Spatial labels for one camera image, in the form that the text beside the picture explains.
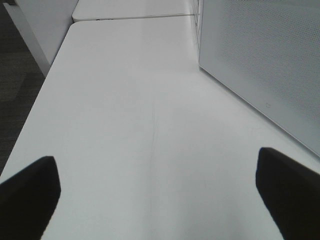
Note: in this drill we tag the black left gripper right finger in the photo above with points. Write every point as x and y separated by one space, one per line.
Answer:
291 193

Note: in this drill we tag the white microwave door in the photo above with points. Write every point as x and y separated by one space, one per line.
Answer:
268 53

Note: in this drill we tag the white partition panel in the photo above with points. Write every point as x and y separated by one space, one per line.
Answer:
43 25

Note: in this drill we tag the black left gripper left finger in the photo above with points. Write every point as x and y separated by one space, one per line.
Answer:
28 200

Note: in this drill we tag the white adjacent table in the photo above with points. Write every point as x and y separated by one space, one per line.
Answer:
92 10

